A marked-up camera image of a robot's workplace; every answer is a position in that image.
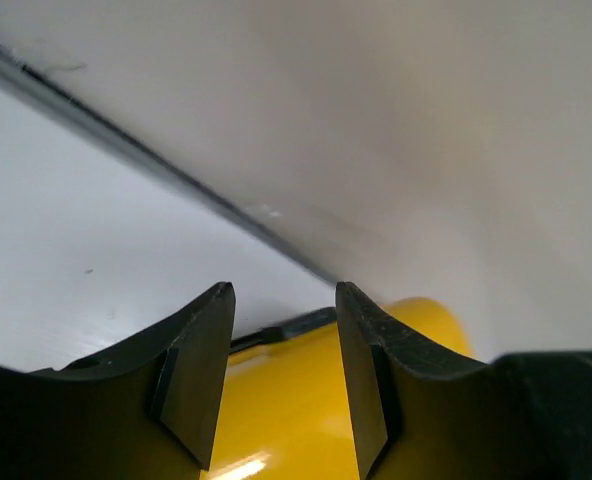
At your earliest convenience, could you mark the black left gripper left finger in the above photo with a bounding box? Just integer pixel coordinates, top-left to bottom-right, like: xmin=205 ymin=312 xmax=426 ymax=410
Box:
xmin=30 ymin=281 xmax=237 ymax=472

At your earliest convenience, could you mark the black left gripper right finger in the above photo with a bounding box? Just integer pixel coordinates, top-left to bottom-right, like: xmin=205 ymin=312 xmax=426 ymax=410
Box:
xmin=334 ymin=280 xmax=492 ymax=480

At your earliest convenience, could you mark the yellow hard-shell suitcase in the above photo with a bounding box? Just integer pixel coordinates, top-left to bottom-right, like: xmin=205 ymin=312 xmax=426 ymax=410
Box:
xmin=210 ymin=297 xmax=477 ymax=480

